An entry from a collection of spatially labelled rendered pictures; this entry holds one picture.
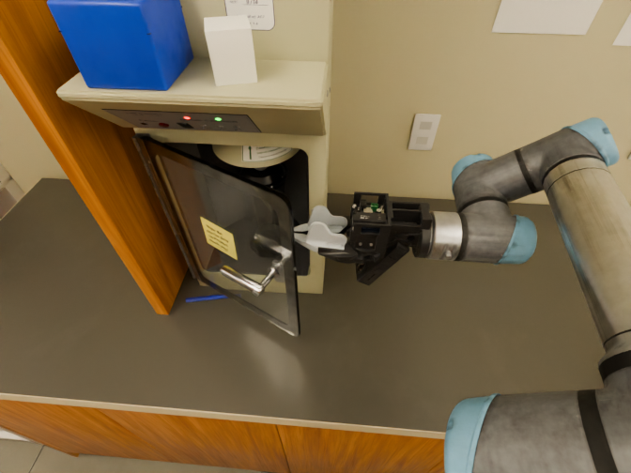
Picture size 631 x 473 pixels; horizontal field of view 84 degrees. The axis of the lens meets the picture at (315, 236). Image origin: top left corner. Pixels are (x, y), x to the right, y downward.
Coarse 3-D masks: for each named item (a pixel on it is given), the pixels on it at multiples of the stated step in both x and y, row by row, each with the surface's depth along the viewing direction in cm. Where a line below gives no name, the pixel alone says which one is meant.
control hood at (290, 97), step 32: (192, 64) 47; (256, 64) 47; (288, 64) 47; (320, 64) 47; (64, 96) 42; (96, 96) 41; (128, 96) 41; (160, 96) 41; (192, 96) 41; (224, 96) 40; (256, 96) 40; (288, 96) 40; (320, 96) 40; (288, 128) 49; (320, 128) 48
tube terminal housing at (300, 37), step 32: (192, 0) 43; (288, 0) 42; (320, 0) 42; (192, 32) 46; (256, 32) 45; (288, 32) 45; (320, 32) 45; (320, 160) 59; (320, 192) 64; (320, 256) 78; (320, 288) 87
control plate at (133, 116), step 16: (112, 112) 46; (128, 112) 46; (144, 112) 45; (160, 112) 45; (176, 112) 45; (160, 128) 53; (176, 128) 53; (208, 128) 52; (224, 128) 51; (240, 128) 50; (256, 128) 50
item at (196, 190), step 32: (160, 160) 58; (192, 160) 53; (192, 192) 59; (224, 192) 53; (256, 192) 49; (192, 224) 67; (224, 224) 60; (256, 224) 54; (288, 224) 50; (192, 256) 78; (224, 256) 69; (256, 256) 61; (288, 256) 55; (224, 288) 80; (288, 288) 63; (288, 320) 72
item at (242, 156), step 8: (216, 152) 65; (224, 152) 64; (232, 152) 63; (240, 152) 62; (248, 152) 62; (256, 152) 62; (264, 152) 62; (272, 152) 63; (280, 152) 63; (288, 152) 65; (296, 152) 66; (224, 160) 64; (232, 160) 63; (240, 160) 63; (248, 160) 62; (256, 160) 62; (264, 160) 63; (272, 160) 63; (280, 160) 64
